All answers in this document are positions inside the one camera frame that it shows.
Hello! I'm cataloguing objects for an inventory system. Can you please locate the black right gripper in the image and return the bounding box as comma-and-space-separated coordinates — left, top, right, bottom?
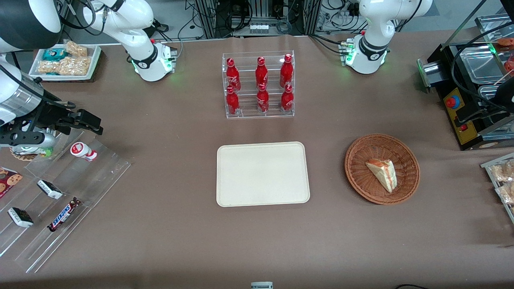
29, 100, 104, 136

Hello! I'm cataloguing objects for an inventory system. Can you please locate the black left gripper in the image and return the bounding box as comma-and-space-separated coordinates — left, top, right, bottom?
457, 75, 514, 122

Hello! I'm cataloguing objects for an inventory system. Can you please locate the grey tray with snack bags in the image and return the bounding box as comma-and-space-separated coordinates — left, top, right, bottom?
480, 152, 514, 224

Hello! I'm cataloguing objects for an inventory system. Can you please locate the white snack tray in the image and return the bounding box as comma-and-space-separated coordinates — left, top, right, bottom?
29, 42, 102, 81

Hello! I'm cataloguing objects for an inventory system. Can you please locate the steel tray with red food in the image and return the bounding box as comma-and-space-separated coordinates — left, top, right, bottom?
475, 14, 514, 48

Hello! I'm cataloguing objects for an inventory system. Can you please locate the wrapped triangle sandwich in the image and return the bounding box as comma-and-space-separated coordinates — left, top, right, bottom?
365, 158, 398, 193

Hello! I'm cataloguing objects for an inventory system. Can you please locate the brown wicker basket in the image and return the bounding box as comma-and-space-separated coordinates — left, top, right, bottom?
345, 134, 421, 206

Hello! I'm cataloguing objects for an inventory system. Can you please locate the cream plastic tray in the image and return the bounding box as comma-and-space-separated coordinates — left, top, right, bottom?
216, 141, 311, 208

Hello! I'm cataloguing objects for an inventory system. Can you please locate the black yellow food warmer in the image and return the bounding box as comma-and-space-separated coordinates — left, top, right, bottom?
426, 39, 514, 151

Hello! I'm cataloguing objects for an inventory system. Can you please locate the white red yogurt bottle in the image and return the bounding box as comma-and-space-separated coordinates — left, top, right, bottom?
70, 142, 98, 162

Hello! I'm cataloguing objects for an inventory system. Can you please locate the steel food pan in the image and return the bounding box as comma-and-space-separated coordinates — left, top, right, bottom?
458, 45, 503, 84

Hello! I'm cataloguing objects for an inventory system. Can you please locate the silver block with green light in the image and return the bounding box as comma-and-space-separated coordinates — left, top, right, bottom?
417, 59, 443, 94

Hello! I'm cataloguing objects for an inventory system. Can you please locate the large rice cracker bag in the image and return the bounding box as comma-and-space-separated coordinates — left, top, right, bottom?
37, 56, 92, 77

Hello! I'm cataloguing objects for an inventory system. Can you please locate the clear acrylic stepped shelf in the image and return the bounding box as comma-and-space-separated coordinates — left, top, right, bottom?
0, 128, 133, 274

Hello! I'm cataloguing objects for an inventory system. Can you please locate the clear pastry snack bag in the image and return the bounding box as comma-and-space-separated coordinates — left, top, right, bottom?
495, 183, 514, 204
491, 160, 514, 182

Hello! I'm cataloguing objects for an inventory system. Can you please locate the small rice cracker bag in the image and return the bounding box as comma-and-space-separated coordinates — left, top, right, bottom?
64, 40, 88, 57

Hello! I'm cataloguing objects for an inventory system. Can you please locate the black white snack box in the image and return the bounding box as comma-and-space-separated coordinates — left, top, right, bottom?
37, 179, 63, 200
7, 207, 35, 228

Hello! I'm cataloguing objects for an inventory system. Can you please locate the teal snack packet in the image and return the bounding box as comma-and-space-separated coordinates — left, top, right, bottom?
42, 49, 67, 61

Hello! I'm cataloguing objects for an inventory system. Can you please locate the grey diagonal metal bar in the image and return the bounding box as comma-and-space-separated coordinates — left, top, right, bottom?
440, 0, 488, 52

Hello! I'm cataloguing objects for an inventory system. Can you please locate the Snickers chocolate bar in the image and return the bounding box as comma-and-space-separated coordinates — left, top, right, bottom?
47, 197, 82, 232

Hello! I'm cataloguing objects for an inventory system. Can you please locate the red cookie package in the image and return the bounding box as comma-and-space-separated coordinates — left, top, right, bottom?
0, 166, 23, 199

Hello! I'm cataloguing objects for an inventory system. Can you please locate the red cola bottle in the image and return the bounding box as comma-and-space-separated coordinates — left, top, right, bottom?
279, 54, 294, 88
280, 84, 295, 112
226, 86, 241, 116
226, 58, 242, 92
257, 83, 270, 114
255, 57, 269, 90

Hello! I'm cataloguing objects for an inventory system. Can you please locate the clear acrylic bottle rack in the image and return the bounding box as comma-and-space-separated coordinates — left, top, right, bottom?
222, 51, 295, 119

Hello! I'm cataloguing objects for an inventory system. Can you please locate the black cable loop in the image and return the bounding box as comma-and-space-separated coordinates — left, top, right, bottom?
451, 21, 514, 114

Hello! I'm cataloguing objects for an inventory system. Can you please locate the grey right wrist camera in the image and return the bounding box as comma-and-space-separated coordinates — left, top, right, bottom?
0, 131, 57, 156

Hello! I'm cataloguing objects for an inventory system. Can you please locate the aluminium frame rack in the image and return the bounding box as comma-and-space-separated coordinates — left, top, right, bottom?
195, 0, 322, 39

